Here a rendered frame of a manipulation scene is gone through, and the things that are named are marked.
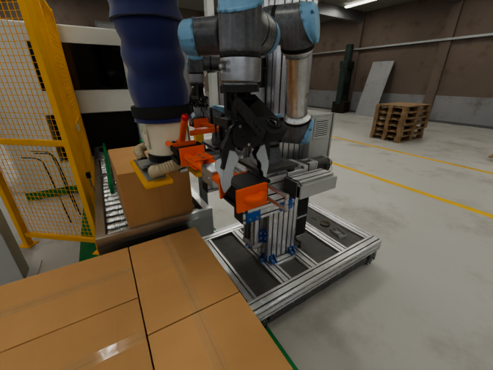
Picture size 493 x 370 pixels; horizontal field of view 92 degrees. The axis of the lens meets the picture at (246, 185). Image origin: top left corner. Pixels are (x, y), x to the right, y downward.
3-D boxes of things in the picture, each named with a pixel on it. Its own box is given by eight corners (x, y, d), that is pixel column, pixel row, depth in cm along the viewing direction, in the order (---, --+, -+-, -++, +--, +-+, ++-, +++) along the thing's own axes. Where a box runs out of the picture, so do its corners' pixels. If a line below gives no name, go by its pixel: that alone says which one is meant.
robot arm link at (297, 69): (284, 133, 120) (278, -1, 80) (314, 135, 115) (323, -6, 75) (278, 147, 113) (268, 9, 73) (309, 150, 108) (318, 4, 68)
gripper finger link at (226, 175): (216, 185, 53) (228, 145, 52) (228, 194, 49) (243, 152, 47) (203, 183, 51) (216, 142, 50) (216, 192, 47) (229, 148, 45)
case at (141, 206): (119, 197, 190) (107, 149, 174) (169, 186, 210) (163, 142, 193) (131, 236, 144) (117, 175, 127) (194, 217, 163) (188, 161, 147)
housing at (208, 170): (201, 180, 64) (199, 164, 62) (223, 175, 68) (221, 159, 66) (212, 189, 59) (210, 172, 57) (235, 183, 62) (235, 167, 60)
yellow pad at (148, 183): (130, 164, 109) (128, 153, 107) (152, 160, 114) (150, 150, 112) (145, 190, 83) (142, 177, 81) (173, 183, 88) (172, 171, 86)
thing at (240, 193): (218, 197, 54) (217, 178, 52) (246, 189, 57) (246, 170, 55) (238, 213, 47) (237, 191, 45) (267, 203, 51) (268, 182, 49)
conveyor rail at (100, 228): (97, 161, 322) (93, 147, 315) (101, 160, 325) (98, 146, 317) (103, 266, 141) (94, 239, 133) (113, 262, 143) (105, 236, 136)
